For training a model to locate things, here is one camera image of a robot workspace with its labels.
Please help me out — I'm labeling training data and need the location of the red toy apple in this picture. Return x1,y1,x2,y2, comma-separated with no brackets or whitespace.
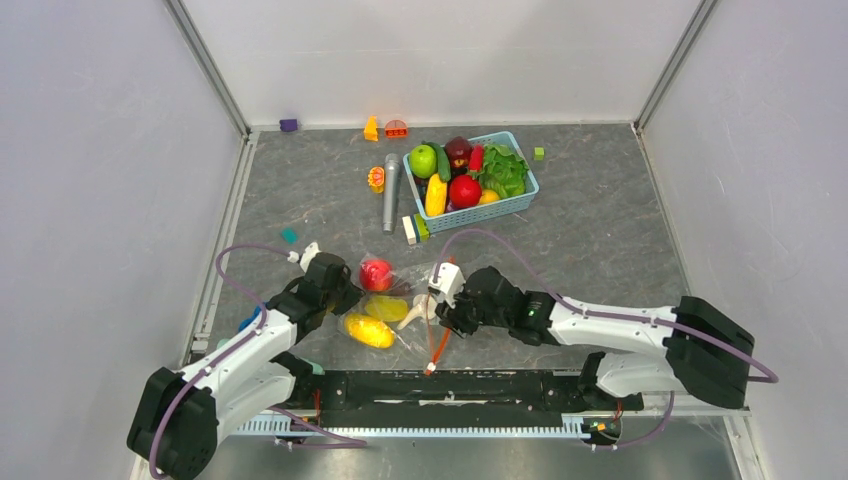
359,258,394,292

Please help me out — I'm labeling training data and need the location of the yellow toy mango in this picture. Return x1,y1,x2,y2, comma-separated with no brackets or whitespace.
343,313,395,349

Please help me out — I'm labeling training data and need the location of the yellow-green toy fruit slice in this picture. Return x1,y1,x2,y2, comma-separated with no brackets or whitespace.
365,295,410,323

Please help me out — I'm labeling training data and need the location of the clear zip top bag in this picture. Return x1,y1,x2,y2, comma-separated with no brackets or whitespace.
338,252,450,375

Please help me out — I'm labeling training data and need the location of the white toy garlic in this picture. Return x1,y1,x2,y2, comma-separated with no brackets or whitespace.
397,294,438,330

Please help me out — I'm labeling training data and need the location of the red toy tomato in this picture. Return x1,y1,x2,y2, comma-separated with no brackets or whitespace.
448,174,483,210

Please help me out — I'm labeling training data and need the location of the green toy cucumber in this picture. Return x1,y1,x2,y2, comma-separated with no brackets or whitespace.
423,142,452,183

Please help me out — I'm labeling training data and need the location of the red toy chili pepper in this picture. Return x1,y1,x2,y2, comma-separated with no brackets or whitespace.
468,145,485,175

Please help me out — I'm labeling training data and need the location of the dark red toy peach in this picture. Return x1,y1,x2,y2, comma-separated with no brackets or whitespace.
444,136,473,170

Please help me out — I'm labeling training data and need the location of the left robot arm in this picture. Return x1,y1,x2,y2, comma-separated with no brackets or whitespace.
127,243,364,479

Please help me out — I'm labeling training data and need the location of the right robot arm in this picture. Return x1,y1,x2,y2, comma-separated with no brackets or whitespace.
428,263,755,409

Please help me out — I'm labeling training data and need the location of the teal toy block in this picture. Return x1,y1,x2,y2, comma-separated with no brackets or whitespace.
280,228,298,244

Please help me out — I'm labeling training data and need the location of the light blue plastic basket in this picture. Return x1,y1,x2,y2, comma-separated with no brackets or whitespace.
402,131,539,233

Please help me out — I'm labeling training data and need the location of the blue toy car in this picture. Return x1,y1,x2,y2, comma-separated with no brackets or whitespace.
238,303,267,332

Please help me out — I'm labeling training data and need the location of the white green toy block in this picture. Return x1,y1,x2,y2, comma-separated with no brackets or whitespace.
401,213,430,245

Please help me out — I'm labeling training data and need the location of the yellow toy lemon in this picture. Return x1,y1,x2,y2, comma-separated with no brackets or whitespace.
478,189,501,205

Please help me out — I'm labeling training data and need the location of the yellow toy corn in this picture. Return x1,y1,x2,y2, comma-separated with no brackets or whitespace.
424,173,449,217

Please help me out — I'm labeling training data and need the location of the orange slice toy block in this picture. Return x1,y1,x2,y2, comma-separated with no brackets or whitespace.
367,166,385,194

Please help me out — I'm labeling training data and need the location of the green toy lettuce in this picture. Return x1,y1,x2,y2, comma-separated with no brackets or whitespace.
475,144,529,200

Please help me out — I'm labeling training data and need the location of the silver toy microphone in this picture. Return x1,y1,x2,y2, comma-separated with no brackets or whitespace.
382,153,402,235

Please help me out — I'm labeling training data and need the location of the green toy apple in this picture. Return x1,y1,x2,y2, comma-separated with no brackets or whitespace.
408,144,438,179

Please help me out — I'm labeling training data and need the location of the purple toy block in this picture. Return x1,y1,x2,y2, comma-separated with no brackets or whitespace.
278,118,299,133

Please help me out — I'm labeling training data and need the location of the red semicircle toy block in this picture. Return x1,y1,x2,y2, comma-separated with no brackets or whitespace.
384,119,409,139

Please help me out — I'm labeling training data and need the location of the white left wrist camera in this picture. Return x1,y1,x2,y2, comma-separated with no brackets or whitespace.
287,241,321,273

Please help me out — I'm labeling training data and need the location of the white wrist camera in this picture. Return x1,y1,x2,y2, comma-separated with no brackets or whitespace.
428,262,465,308
287,241,321,273

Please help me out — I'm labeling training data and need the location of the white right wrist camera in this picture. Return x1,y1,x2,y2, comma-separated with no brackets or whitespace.
428,262,465,308

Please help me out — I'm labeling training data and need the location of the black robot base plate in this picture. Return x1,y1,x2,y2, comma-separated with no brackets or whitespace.
275,354,644,429

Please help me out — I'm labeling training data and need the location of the white slotted cable duct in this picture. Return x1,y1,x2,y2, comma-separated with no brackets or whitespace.
232,411,590,440

